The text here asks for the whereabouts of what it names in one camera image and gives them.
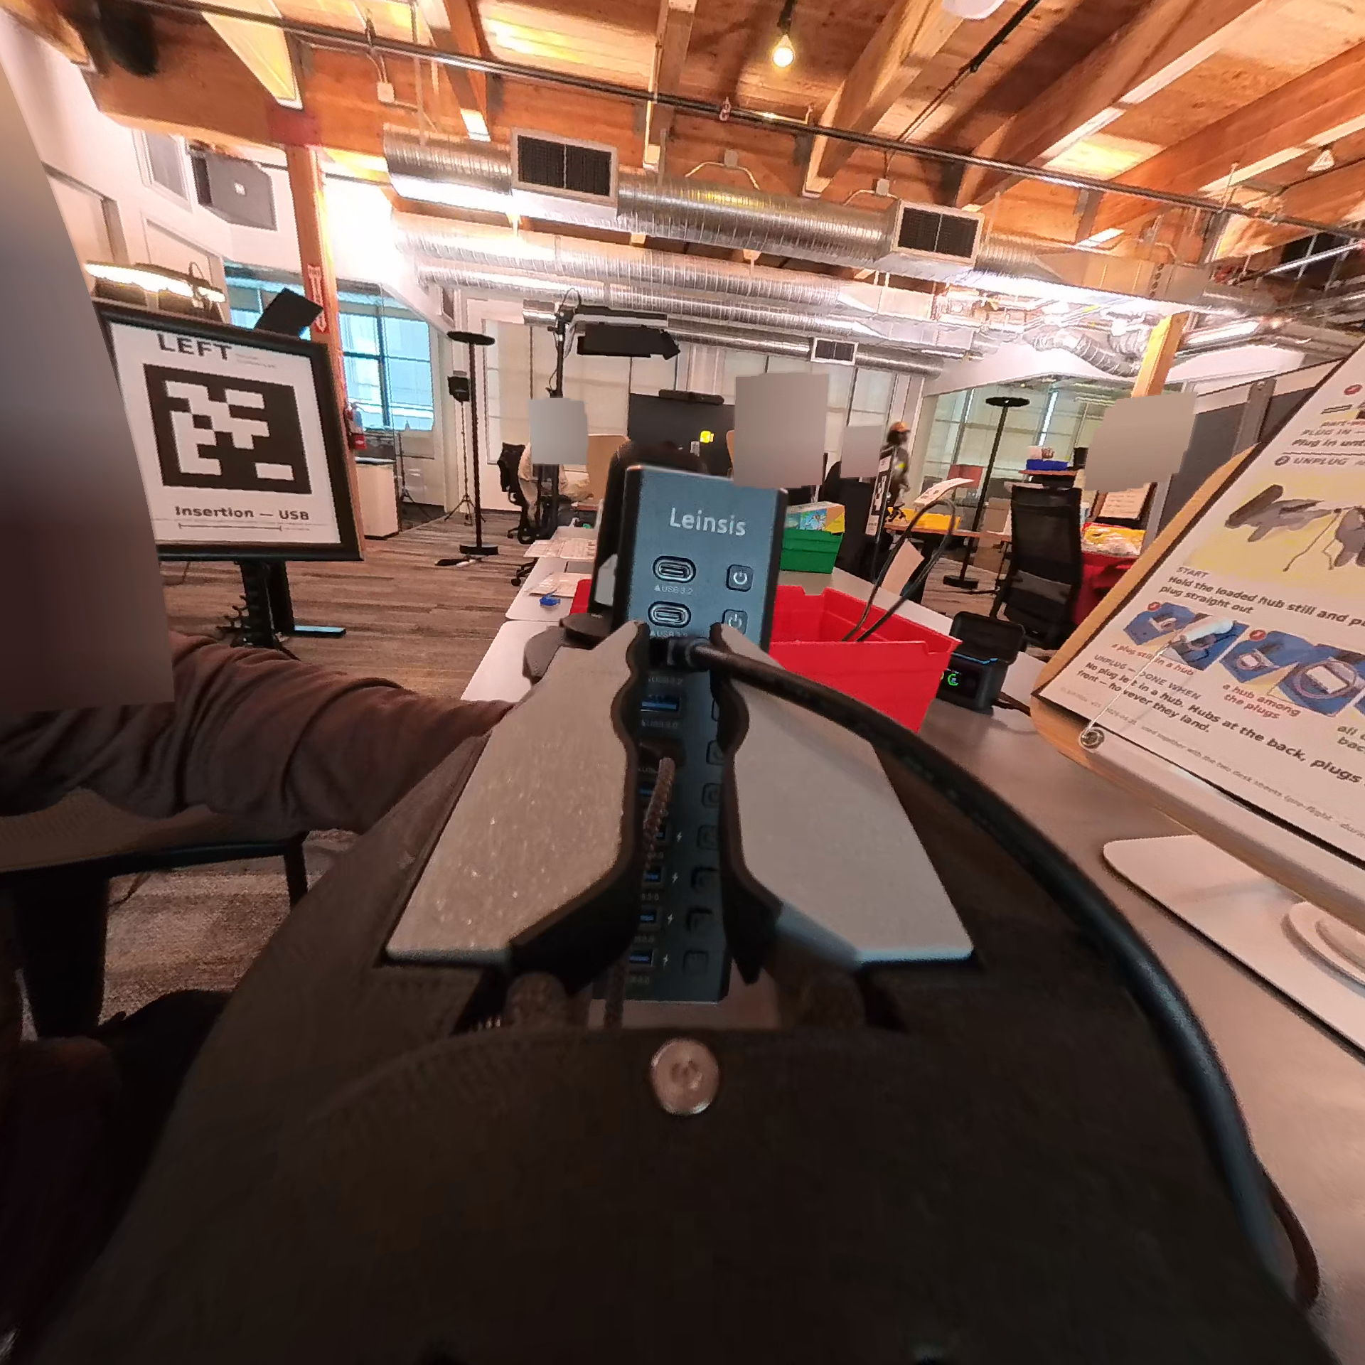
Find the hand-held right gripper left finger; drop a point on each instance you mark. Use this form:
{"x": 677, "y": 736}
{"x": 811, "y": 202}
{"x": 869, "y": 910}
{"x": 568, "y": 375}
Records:
{"x": 522, "y": 842}

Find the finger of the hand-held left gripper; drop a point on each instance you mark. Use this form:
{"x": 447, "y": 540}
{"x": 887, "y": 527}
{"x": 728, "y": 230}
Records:
{"x": 602, "y": 583}

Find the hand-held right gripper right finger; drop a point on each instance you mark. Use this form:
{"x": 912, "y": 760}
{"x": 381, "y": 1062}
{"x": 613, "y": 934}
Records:
{"x": 842, "y": 853}

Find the black usb hub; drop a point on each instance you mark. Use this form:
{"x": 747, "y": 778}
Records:
{"x": 693, "y": 533}

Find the person's left forearm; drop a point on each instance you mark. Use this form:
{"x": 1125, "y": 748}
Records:
{"x": 266, "y": 725}

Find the black monitor screen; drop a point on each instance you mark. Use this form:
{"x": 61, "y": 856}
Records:
{"x": 671, "y": 426}

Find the red plastic bin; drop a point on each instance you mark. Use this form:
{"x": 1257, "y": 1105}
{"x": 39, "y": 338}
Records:
{"x": 853, "y": 667}

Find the green plastic bin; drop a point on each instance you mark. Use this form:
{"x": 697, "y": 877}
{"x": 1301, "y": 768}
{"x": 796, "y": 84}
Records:
{"x": 812, "y": 549}

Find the black device with green display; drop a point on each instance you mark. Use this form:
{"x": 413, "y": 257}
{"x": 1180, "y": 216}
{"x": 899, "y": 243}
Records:
{"x": 976, "y": 661}

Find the white cabinet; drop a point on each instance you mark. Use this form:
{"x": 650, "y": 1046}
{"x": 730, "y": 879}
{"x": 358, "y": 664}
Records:
{"x": 376, "y": 499}

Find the studio light on stand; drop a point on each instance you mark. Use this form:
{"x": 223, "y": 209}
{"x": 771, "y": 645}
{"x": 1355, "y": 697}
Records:
{"x": 624, "y": 341}

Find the red fire extinguisher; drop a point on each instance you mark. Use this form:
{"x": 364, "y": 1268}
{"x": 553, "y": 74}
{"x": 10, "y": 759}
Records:
{"x": 357, "y": 426}

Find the black sign stand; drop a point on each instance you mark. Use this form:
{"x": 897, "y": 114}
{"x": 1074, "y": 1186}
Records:
{"x": 266, "y": 603}

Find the black office chair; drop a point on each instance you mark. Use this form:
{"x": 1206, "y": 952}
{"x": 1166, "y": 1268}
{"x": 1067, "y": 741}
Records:
{"x": 1040, "y": 564}

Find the person's office chair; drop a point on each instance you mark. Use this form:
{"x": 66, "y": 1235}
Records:
{"x": 159, "y": 853}

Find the white stand base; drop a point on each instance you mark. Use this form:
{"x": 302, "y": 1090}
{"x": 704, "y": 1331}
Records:
{"x": 1205, "y": 896}

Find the framed marker sign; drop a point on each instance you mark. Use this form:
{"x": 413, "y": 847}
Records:
{"x": 245, "y": 426}

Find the instruction sheet on stand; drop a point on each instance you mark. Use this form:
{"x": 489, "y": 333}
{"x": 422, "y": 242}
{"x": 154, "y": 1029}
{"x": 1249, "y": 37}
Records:
{"x": 1131, "y": 554}

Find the printed instruction sheet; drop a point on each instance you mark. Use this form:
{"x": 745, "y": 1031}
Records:
{"x": 1259, "y": 597}

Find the hanging ceiling bulb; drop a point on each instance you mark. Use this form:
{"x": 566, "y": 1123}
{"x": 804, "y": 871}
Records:
{"x": 784, "y": 48}

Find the silver air duct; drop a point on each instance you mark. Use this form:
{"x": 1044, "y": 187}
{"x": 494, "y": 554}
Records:
{"x": 640, "y": 266}
{"x": 747, "y": 202}

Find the black wall speaker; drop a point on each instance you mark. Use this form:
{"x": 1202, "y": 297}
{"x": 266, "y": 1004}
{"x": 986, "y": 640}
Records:
{"x": 235, "y": 189}

